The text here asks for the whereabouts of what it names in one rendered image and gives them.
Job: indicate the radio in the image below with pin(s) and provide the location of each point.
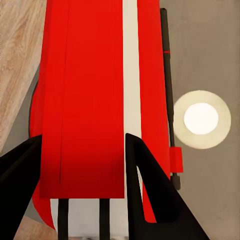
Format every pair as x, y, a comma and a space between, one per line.
104, 71

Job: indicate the coffee table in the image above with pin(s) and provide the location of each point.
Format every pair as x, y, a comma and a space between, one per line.
204, 37

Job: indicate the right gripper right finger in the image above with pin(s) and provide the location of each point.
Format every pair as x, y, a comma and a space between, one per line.
174, 220

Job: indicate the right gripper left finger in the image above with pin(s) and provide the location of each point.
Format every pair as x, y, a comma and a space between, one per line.
20, 171

